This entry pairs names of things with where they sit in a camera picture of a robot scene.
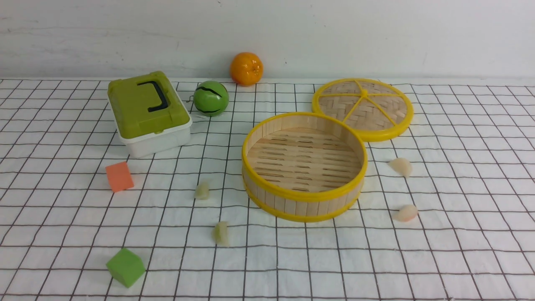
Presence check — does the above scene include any green dumpling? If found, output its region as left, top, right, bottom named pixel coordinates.
left=212, top=221, right=229, bottom=247
left=194, top=181, right=210, bottom=200

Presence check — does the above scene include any white dumpling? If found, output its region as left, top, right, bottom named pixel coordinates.
left=388, top=158, right=413, bottom=178
left=393, top=204, right=418, bottom=222

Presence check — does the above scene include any bamboo steamer tray yellow rim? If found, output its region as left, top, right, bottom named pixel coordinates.
left=241, top=112, right=368, bottom=223

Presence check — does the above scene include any bamboo steamer lid yellow rim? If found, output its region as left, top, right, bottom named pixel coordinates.
left=312, top=78, right=414, bottom=142

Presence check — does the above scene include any green watermelon toy ball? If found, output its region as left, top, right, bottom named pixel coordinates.
left=193, top=81, right=229, bottom=116

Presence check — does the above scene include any orange toy fruit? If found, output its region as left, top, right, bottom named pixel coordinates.
left=229, top=52, right=264, bottom=87

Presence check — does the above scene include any green lid storage box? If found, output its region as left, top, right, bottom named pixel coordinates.
left=107, top=71, right=192, bottom=158

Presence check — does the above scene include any orange foam cube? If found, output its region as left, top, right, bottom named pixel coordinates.
left=105, top=161, right=134, bottom=193

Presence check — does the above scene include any green foam cube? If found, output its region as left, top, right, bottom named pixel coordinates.
left=106, top=248, right=145, bottom=288

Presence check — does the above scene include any white grid tablecloth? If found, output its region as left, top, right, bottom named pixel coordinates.
left=0, top=79, right=535, bottom=301

